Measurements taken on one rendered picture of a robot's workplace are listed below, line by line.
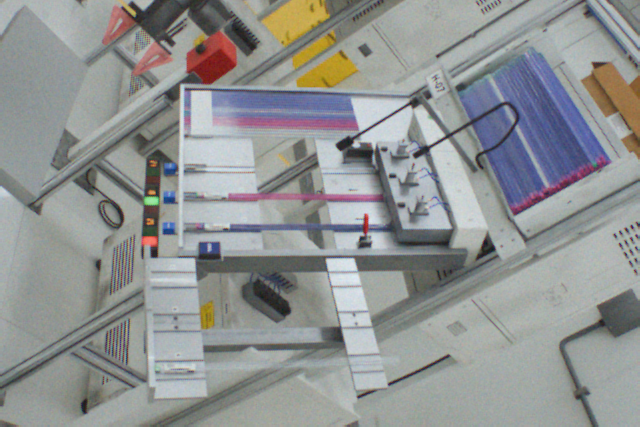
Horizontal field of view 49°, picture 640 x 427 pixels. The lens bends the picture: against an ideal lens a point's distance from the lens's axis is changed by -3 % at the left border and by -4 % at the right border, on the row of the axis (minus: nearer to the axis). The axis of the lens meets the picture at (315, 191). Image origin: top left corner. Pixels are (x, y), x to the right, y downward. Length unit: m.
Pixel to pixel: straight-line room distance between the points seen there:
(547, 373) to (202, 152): 1.94
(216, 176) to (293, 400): 0.75
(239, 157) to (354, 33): 1.23
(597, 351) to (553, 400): 0.28
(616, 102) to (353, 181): 0.90
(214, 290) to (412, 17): 1.54
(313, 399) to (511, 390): 1.32
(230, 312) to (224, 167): 0.39
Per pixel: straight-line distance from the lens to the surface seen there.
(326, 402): 2.30
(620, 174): 1.82
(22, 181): 1.65
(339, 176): 1.99
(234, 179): 1.93
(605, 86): 2.47
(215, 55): 2.55
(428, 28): 3.16
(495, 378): 3.43
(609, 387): 3.24
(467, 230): 1.82
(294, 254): 1.74
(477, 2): 3.17
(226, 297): 2.04
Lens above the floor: 1.58
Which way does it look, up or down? 18 degrees down
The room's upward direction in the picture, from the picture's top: 59 degrees clockwise
